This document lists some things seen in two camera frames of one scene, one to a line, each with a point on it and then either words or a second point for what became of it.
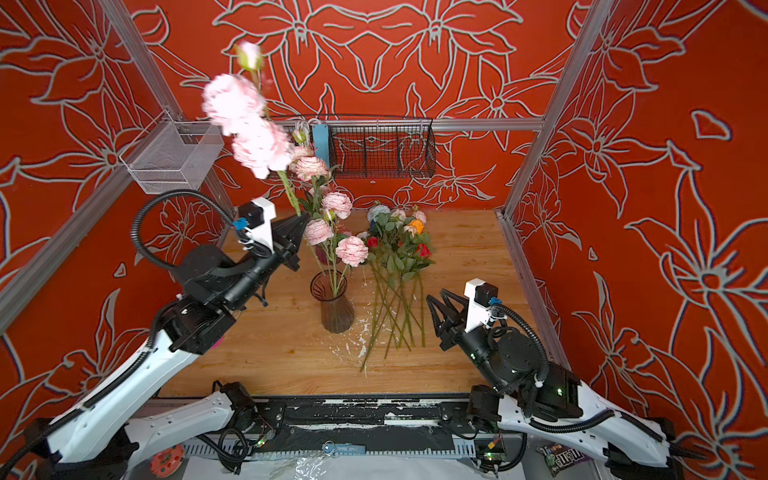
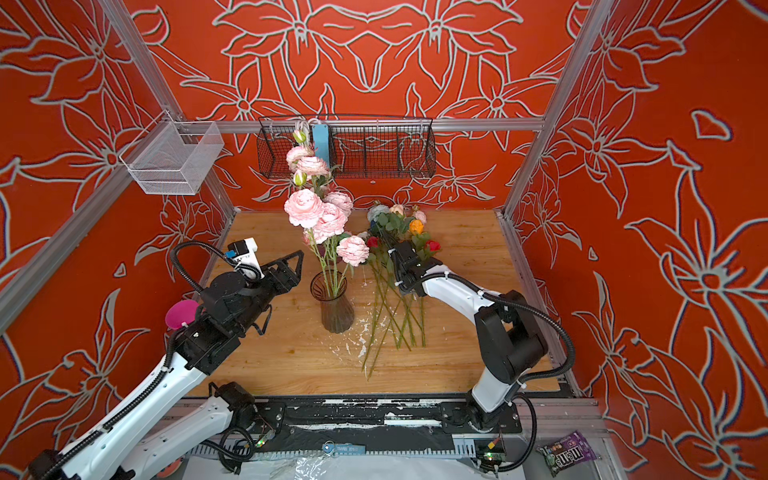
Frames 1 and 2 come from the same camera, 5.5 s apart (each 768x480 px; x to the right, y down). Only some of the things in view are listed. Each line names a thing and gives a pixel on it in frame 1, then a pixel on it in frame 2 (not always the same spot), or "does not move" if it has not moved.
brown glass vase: x=330 y=287 does not move
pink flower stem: x=313 y=168 does not move
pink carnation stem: x=336 y=206 does not move
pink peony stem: x=347 y=251 does not move
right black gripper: x=458 y=330 → x=405 y=265
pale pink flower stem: x=239 y=107 → x=323 y=216
